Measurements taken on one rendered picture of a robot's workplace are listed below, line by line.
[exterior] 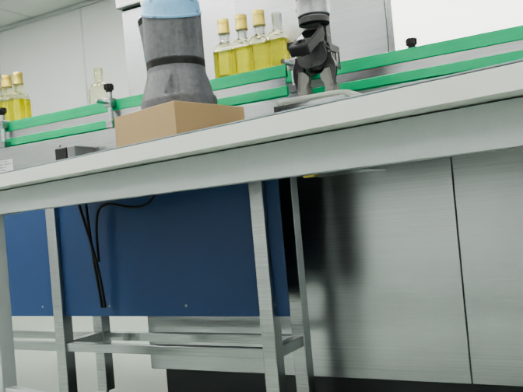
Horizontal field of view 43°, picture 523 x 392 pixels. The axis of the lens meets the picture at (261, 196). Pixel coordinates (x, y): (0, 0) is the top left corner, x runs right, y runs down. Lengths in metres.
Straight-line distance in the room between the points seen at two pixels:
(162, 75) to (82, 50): 5.43
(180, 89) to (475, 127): 0.60
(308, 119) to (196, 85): 0.36
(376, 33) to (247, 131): 0.90
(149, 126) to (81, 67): 5.46
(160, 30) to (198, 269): 0.75
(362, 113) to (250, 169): 0.27
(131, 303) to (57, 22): 5.24
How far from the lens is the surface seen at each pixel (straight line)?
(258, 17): 1.91
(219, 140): 1.11
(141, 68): 2.33
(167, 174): 1.28
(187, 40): 1.31
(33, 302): 2.28
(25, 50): 7.28
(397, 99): 0.90
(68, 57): 6.83
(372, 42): 1.90
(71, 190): 1.55
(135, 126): 1.29
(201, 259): 1.82
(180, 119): 1.21
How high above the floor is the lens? 0.60
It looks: 1 degrees up
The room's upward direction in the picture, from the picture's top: 5 degrees counter-clockwise
